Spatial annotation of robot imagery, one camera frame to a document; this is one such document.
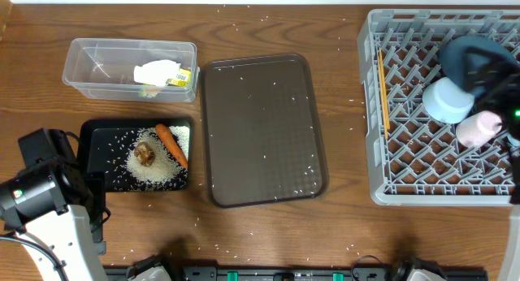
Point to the light blue plastic cup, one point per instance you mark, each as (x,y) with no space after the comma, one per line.
(514,142)

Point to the white plastic cup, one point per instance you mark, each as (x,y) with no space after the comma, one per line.
(476,130)

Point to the light blue bowl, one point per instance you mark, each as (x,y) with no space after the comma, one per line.
(445,102)

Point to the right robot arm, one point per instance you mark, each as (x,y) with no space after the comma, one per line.
(510,266)

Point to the black waste tray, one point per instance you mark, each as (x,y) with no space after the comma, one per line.
(93,132)

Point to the dark brown serving tray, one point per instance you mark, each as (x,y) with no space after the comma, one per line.
(261,132)

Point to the grey dishwasher rack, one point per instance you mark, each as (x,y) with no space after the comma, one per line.
(421,162)

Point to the wooden chopstick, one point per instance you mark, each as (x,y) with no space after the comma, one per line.
(383,91)
(386,137)

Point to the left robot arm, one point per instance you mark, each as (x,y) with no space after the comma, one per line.
(47,209)

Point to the white tissue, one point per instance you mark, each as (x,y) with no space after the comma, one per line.
(156,73)

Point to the white rice pile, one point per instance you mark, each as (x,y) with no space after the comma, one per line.
(125,174)

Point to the dark blue plate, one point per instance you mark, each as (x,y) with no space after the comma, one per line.
(451,56)

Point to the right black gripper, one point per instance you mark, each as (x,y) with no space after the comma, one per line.
(503,79)

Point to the orange carrot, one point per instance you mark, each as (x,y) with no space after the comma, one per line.
(169,142)

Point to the green yellow snack wrapper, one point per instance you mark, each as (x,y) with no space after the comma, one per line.
(180,80)

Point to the brown food scrap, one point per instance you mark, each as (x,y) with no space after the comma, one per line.
(144,154)

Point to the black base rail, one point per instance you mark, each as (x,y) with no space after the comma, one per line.
(208,273)

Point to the clear plastic bin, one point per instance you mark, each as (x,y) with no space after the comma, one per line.
(102,68)

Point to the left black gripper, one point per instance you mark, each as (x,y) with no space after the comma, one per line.
(97,181)

